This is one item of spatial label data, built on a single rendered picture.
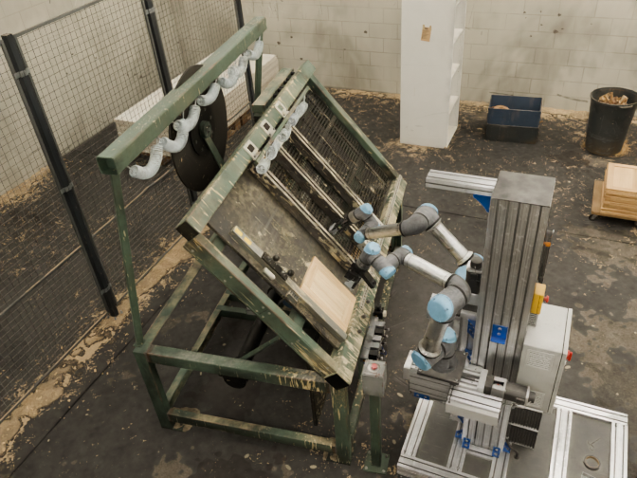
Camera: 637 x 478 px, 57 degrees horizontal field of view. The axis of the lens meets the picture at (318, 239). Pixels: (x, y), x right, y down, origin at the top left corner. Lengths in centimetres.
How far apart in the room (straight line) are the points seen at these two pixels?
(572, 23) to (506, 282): 547
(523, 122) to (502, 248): 468
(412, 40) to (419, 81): 47
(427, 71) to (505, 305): 435
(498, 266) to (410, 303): 225
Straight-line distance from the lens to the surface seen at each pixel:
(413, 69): 703
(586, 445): 414
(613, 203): 617
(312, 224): 371
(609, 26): 809
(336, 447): 397
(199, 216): 303
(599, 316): 527
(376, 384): 338
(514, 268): 290
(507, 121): 745
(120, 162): 302
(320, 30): 888
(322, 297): 357
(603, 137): 738
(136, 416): 465
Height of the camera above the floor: 348
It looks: 37 degrees down
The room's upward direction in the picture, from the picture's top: 5 degrees counter-clockwise
